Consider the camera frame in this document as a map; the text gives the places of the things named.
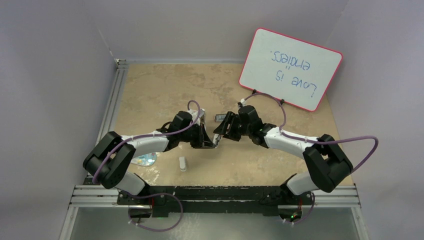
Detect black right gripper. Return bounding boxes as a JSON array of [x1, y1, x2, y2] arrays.
[[213, 111, 252, 142]]

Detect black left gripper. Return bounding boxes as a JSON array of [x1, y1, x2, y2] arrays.
[[178, 122, 214, 149]]

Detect long white stapler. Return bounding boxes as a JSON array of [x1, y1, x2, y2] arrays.
[[199, 108, 222, 149]]

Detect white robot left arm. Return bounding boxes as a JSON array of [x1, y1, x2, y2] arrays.
[[82, 109, 218, 205]]

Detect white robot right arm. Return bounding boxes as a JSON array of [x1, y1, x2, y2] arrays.
[[213, 105, 354, 204]]

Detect blue hair clip package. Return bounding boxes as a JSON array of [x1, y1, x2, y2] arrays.
[[130, 152, 157, 167]]

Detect pink framed whiteboard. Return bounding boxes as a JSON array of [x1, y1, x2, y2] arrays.
[[239, 28, 343, 112]]

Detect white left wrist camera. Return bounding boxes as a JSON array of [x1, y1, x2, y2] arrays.
[[188, 109, 205, 126]]

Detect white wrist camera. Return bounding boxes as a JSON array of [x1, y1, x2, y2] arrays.
[[188, 109, 205, 126], [237, 98, 247, 108]]

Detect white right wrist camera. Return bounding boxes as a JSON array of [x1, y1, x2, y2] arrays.
[[237, 98, 247, 108]]

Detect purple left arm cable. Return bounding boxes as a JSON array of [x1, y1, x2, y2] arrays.
[[92, 99, 184, 232]]

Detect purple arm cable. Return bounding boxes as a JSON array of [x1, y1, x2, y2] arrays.
[[236, 92, 380, 226], [92, 99, 184, 232]]

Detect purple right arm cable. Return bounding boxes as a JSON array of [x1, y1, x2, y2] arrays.
[[236, 92, 380, 226]]

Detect aluminium frame rails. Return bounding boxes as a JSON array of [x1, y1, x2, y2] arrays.
[[60, 61, 369, 240]]

